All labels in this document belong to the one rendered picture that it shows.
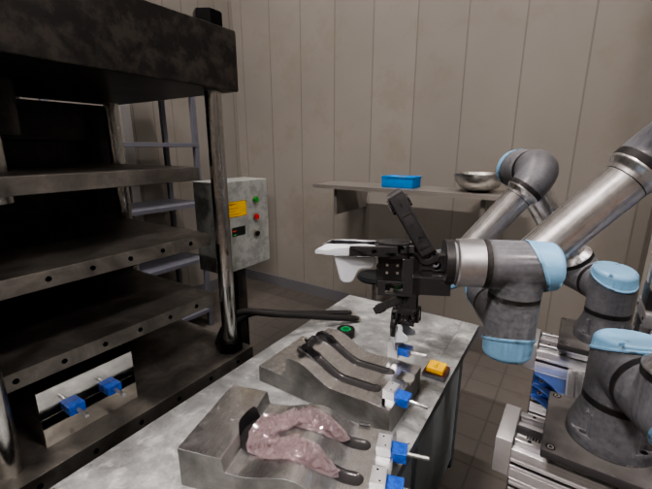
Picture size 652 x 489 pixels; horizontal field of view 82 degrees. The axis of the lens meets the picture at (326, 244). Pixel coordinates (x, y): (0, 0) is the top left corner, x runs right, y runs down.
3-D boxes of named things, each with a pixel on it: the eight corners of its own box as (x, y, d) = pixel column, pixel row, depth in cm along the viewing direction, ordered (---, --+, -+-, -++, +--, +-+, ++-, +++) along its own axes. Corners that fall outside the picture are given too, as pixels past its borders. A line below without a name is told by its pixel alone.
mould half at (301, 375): (419, 389, 129) (421, 354, 126) (388, 437, 108) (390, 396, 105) (302, 348, 156) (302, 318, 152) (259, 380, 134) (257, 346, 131)
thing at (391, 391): (430, 410, 110) (431, 395, 108) (424, 421, 105) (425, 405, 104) (388, 395, 116) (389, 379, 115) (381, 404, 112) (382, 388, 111)
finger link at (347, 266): (316, 285, 56) (376, 284, 57) (317, 245, 55) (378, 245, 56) (314, 280, 59) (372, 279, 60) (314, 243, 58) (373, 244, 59)
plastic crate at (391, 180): (421, 186, 293) (422, 176, 291) (412, 188, 279) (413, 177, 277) (390, 184, 308) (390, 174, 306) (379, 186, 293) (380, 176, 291)
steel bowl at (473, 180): (508, 190, 266) (510, 173, 263) (499, 195, 239) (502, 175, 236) (459, 187, 285) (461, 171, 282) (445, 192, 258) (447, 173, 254)
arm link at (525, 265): (565, 305, 54) (574, 247, 52) (484, 301, 55) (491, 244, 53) (542, 285, 61) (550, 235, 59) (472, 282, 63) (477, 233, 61)
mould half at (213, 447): (396, 448, 104) (398, 415, 101) (383, 540, 80) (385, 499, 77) (234, 414, 117) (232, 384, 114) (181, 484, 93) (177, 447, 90)
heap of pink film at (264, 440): (352, 431, 102) (352, 407, 100) (336, 486, 86) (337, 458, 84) (265, 413, 109) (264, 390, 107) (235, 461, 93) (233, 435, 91)
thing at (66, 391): (138, 397, 128) (131, 350, 124) (47, 448, 106) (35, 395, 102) (68, 354, 154) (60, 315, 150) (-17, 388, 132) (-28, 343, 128)
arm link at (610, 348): (632, 379, 79) (645, 320, 75) (680, 425, 66) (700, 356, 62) (570, 374, 80) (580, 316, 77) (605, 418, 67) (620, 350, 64)
